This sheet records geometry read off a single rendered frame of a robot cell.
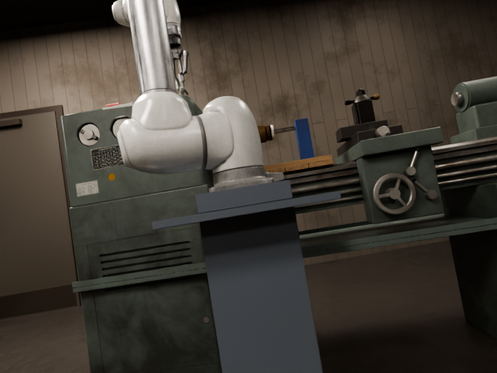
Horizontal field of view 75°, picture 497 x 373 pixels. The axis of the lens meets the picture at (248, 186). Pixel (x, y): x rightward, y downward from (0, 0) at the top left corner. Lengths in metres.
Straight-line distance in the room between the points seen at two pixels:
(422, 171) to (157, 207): 1.06
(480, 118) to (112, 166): 1.59
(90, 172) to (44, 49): 3.12
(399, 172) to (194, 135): 0.83
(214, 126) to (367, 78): 3.41
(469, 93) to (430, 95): 2.69
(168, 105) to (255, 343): 0.65
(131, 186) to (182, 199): 0.22
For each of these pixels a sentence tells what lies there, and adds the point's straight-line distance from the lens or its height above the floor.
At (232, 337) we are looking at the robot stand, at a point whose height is 0.43.
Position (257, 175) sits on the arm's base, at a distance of 0.91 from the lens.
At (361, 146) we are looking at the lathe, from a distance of 1.32.
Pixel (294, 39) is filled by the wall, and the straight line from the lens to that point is 4.14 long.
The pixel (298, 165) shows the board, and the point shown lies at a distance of 1.38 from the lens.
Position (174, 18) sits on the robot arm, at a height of 1.64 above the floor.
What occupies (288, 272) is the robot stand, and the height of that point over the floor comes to 0.56.
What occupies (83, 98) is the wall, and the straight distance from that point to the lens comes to 4.14.
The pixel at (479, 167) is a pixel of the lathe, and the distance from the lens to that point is 1.65.
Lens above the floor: 0.75
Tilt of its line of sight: 3 degrees up
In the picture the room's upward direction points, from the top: 9 degrees counter-clockwise
